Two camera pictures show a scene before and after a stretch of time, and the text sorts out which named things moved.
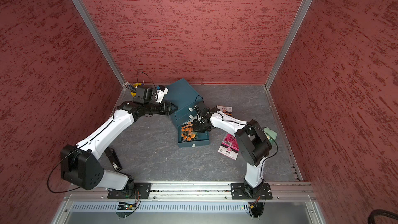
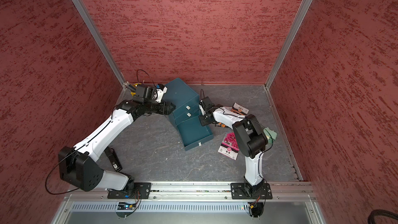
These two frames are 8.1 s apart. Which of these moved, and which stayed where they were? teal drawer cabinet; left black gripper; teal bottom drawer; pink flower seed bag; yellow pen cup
Moved: teal bottom drawer
Stayed: pink flower seed bag; yellow pen cup; left black gripper; teal drawer cabinet
